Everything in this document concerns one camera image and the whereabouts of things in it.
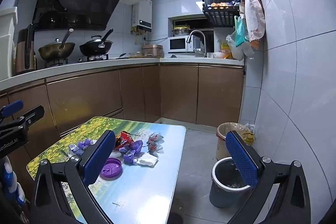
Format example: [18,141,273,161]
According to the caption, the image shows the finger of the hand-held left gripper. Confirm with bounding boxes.
[0,100,24,118]
[0,105,45,136]

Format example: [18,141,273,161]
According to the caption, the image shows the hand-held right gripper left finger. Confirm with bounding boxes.
[30,130,116,224]

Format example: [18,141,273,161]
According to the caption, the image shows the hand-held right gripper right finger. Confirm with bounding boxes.
[225,130,311,224]

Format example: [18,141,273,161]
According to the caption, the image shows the purple plastic lid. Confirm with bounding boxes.
[100,158,122,182]

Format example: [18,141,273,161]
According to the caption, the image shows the purple candy wrapper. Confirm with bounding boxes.
[129,139,144,155]
[119,148,138,165]
[69,140,92,155]

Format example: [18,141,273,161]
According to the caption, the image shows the red snack wrapper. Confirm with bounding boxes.
[115,131,135,151]

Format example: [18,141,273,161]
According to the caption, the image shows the grey trash bin white rim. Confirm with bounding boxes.
[209,157,252,209]

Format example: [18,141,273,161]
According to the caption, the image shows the white tissue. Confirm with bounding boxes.
[136,153,159,167]

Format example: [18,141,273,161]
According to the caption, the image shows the clear plastic wrapper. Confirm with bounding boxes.
[146,133,164,153]

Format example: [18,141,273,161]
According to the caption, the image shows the oil bottle with yellow cap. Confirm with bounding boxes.
[241,123,256,146]

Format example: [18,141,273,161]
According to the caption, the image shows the beige bucket with bag liner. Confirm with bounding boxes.
[216,122,254,161]

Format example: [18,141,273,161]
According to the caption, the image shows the brown electric kettle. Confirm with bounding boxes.
[15,25,37,75]

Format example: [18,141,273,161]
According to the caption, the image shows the folding table with landscape print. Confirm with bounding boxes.
[26,116,187,224]

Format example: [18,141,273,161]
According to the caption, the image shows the white appliance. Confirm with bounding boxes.
[0,7,17,80]

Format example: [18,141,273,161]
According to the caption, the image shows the gas stove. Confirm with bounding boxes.
[45,53,109,68]

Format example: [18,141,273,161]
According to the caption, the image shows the brown kitchen base cabinets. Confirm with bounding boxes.
[0,63,246,188]

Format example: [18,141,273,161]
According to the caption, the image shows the black wok with lid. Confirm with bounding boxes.
[79,28,114,56]

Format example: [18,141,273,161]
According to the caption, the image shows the white plastic bag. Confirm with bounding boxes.
[226,32,255,60]

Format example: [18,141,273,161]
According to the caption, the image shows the green plastic bag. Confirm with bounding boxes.
[234,15,248,47]

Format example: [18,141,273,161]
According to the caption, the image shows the steel kitchen faucet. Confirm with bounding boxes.
[186,30,207,58]

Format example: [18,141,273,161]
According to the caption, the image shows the white microwave oven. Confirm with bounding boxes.
[168,35,201,53]

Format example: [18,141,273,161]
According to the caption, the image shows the glass bowl with lid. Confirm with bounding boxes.
[172,25,191,37]

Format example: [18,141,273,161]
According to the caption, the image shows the hanging brown white bags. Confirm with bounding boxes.
[240,0,265,50]

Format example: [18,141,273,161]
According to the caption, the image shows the white water heater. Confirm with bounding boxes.
[132,0,153,31]

